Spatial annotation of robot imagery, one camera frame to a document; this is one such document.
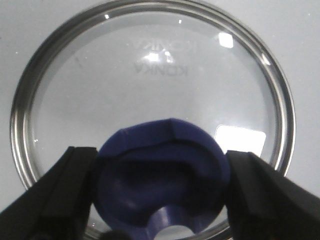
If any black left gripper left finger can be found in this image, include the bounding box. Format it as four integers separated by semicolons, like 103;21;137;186
0;146;97;240

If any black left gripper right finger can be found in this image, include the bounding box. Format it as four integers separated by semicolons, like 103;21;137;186
226;151;320;240

